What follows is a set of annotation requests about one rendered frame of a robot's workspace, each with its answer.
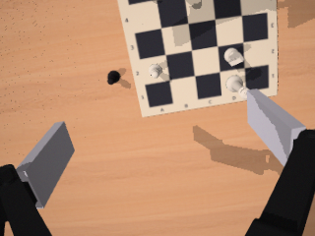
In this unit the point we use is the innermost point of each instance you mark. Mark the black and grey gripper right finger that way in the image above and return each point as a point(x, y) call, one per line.
point(287, 209)

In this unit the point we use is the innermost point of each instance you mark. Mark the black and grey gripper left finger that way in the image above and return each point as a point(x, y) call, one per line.
point(28, 188)

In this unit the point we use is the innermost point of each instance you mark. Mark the black and cream chessboard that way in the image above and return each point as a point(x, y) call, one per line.
point(188, 39)

